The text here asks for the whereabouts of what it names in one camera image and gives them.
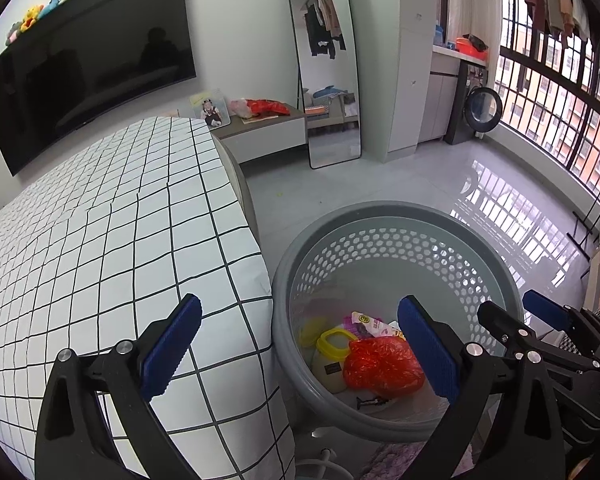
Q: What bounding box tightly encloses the white laundry cabinet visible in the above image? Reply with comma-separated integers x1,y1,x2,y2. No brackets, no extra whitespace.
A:
417,45,463,143

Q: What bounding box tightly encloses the row of plush toys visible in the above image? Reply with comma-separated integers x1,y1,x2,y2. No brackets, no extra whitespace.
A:
6,0,133,45

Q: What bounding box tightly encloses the beige round sponge pad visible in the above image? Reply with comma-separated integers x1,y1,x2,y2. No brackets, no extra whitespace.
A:
312,350,351,395

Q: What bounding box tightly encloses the black window grille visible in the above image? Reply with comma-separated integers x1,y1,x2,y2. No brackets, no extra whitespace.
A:
495,0,600,206

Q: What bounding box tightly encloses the pink snack packet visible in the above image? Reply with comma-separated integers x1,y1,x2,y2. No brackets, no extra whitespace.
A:
351,311,406,341

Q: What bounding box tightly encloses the black clothes drying rack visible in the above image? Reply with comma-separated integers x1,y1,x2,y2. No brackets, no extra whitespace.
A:
566,130,600,261

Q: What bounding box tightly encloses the pink rug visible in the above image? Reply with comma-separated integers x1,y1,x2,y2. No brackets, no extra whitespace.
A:
360,442,433,480

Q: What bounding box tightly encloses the framed child picture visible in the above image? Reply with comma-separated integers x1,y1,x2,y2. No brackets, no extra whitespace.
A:
189,89,231,130

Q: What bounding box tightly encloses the orange plastic basin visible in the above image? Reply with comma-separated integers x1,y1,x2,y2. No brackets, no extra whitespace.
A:
455,35,490,57

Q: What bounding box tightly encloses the red plastic bag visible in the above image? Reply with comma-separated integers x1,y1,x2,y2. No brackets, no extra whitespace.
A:
342,337,426,396

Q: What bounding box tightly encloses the black framed standing mirror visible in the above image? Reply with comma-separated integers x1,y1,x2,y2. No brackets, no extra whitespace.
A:
282,0,362,170

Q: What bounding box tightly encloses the dark washing machine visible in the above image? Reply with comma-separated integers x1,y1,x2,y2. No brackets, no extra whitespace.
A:
444,62,504,146

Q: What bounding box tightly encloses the white plastic stand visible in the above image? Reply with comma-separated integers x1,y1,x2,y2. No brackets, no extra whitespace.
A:
295,447,353,480

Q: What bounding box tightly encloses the grey low cabinet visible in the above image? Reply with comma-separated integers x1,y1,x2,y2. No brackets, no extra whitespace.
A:
211,105,307,165

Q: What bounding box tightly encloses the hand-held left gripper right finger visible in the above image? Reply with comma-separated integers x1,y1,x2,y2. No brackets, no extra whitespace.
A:
397,295,566,480

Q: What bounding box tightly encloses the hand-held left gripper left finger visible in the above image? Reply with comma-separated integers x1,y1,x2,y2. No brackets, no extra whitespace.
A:
34,293,203,480

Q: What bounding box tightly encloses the black wall television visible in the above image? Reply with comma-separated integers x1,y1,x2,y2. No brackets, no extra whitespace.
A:
0,0,198,177

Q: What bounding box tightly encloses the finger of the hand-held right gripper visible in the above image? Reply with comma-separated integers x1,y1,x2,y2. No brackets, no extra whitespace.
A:
477,300,543,358
522,290,588,333

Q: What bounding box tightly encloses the grey perforated laundry basket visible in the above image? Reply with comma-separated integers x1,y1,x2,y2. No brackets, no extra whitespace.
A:
270,201,526,443

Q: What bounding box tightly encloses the red bag with print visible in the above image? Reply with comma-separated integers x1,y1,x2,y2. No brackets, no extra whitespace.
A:
244,98,291,117

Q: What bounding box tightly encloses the yellow plastic lid frame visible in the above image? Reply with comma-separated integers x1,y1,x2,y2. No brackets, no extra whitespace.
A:
316,327,366,361

